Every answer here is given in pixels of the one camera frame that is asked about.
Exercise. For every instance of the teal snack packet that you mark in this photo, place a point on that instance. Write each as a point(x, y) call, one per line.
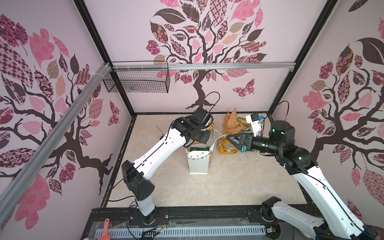
point(244, 150)

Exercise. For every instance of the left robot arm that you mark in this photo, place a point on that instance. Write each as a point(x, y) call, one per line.
point(182, 132)

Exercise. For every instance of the pink plastic scoop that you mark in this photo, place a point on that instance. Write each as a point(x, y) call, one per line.
point(105, 235)

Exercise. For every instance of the black wire basket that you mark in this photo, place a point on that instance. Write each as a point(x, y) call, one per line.
point(138, 77)

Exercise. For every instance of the aluminium rail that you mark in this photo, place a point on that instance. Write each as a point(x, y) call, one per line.
point(221, 66)
point(24, 179)

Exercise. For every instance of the white patterned paper bag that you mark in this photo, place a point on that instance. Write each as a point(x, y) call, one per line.
point(199, 162)

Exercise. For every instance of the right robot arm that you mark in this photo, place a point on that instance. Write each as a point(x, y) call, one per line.
point(337, 221)

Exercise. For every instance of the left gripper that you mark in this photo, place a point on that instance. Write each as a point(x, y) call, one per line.
point(204, 139)

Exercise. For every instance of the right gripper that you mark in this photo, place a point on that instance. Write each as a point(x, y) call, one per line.
point(248, 136)

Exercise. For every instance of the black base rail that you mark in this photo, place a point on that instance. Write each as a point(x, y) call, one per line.
point(169, 217)

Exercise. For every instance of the yellow green snack packet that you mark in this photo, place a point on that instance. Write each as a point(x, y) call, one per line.
point(247, 126)

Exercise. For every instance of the left aluminium rail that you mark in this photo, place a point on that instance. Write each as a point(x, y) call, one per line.
point(24, 179)

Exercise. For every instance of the white slotted cable duct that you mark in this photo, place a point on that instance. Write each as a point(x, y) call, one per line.
point(183, 232)

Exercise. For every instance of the green Fox's candy bag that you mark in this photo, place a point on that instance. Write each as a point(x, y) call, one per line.
point(192, 149)

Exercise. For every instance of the orange snack packet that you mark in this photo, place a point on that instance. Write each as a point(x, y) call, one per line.
point(231, 125)

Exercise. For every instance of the back aluminium rail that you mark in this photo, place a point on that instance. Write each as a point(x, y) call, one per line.
point(221, 66)

